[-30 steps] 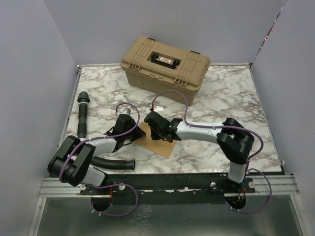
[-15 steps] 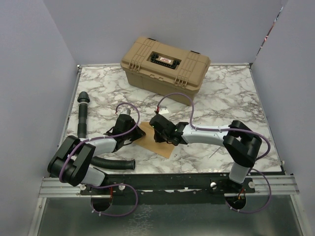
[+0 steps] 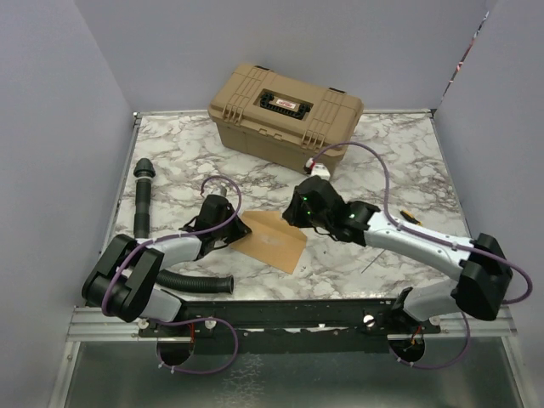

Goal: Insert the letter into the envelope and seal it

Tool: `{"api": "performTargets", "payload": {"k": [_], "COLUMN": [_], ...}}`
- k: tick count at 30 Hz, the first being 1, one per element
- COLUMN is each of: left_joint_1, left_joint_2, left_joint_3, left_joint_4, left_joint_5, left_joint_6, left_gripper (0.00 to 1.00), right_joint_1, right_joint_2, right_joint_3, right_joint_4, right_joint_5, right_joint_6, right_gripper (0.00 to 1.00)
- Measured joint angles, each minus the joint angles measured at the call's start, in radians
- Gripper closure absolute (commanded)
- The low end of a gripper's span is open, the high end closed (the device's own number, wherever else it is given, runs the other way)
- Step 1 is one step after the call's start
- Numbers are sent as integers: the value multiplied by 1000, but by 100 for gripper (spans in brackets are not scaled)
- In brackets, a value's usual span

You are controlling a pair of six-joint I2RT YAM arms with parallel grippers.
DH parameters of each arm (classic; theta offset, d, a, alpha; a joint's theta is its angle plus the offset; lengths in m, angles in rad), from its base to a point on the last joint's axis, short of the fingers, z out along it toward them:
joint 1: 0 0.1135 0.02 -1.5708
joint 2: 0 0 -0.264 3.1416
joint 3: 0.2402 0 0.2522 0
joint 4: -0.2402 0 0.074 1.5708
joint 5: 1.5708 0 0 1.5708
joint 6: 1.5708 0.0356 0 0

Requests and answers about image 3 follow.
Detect brown kraft envelope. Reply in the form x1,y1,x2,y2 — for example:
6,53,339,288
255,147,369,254
230,210,307,275

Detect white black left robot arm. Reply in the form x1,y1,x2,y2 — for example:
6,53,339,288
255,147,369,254
82,194,252,336

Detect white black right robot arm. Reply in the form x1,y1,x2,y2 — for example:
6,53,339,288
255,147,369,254
282,176,513,332

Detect tan plastic toolbox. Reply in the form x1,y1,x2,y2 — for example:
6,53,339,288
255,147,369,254
207,64,364,173

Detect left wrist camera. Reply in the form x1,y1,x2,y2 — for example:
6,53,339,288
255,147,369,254
211,185,228,198

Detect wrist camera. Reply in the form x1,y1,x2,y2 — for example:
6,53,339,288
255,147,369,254
211,185,228,198
303,158,331,180

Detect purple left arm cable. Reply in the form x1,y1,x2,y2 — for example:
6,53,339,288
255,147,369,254
100,175,243,375

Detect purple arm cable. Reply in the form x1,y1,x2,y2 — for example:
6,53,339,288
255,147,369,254
100,175,243,375
306,141,534,370

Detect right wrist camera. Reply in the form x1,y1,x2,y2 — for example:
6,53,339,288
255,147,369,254
303,158,331,180

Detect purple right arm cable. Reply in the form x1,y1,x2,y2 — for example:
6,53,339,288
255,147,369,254
306,141,534,370

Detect black corrugated hose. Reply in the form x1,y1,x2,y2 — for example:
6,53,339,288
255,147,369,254
132,157,235,295

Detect yellow black handled screwdriver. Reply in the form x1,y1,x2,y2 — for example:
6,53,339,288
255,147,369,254
360,210,423,274

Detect black metal base rail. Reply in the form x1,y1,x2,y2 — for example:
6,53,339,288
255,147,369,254
139,298,440,354

